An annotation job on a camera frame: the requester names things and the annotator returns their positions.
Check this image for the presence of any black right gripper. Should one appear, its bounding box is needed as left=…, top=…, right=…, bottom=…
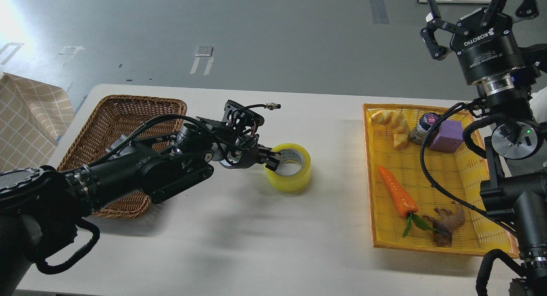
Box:
left=420, top=0, right=539, bottom=85

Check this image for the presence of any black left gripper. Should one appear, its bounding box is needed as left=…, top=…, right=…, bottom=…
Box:
left=214, top=136, right=281, bottom=172

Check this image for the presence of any yellow tape roll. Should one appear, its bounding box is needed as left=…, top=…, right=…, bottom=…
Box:
left=265, top=144, right=312, bottom=193

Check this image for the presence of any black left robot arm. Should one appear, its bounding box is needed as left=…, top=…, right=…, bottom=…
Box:
left=0, top=100, right=282, bottom=296

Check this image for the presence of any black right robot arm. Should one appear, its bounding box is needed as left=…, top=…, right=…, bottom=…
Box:
left=420, top=0, right=547, bottom=296

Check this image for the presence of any person in white clothing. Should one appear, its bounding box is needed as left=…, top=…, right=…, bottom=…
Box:
left=530, top=87, right=547, bottom=123

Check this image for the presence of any purple foam block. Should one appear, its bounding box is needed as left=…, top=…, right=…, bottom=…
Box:
left=429, top=120, right=464, bottom=154

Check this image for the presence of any small dark jar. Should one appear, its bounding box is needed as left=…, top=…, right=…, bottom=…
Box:
left=410, top=112, right=441, bottom=145

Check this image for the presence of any toy croissant bread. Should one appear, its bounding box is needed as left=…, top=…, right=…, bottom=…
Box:
left=369, top=110, right=411, bottom=150

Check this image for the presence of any orange toy carrot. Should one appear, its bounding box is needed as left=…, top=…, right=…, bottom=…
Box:
left=377, top=166, right=438, bottom=238

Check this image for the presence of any yellow plastic basket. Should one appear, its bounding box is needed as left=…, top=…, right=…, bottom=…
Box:
left=362, top=103, right=518, bottom=258

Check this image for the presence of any brown wicker basket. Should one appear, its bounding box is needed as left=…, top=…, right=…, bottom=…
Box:
left=57, top=95, right=187, bottom=220

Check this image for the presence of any brown ginger root toy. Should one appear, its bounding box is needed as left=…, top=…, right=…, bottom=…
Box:
left=422, top=200, right=466, bottom=247

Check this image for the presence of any beige checkered cloth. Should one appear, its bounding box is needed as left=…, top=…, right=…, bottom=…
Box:
left=0, top=73, right=74, bottom=171

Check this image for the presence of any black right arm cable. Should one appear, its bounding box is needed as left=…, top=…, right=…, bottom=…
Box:
left=420, top=102, right=518, bottom=234

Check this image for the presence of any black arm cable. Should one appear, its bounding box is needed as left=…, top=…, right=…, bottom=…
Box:
left=420, top=102, right=518, bottom=234
left=35, top=102, right=282, bottom=275

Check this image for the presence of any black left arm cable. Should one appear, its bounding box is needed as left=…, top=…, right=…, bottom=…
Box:
left=35, top=102, right=282, bottom=275

